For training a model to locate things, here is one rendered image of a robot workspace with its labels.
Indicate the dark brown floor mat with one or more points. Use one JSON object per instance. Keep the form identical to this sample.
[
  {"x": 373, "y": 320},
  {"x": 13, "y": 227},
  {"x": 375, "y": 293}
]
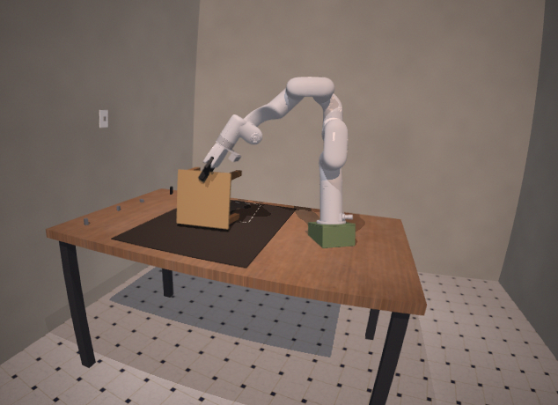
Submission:
[{"x": 237, "y": 246}]

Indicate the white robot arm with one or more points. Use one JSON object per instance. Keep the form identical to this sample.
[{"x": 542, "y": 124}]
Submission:
[{"x": 335, "y": 140}]

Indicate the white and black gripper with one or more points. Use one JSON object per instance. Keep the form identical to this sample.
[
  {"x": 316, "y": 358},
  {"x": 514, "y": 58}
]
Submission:
[{"x": 214, "y": 158}]

